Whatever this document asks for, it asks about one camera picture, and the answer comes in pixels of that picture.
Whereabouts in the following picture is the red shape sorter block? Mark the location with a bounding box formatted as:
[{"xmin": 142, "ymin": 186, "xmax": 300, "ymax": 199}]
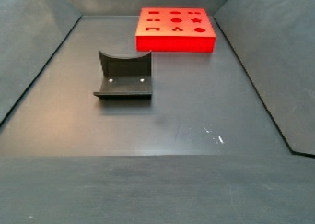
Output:
[{"xmin": 135, "ymin": 7, "xmax": 217, "ymax": 53}]

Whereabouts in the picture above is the black curved holder bracket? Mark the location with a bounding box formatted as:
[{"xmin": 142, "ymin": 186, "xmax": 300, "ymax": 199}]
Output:
[{"xmin": 94, "ymin": 52, "xmax": 153, "ymax": 99}]

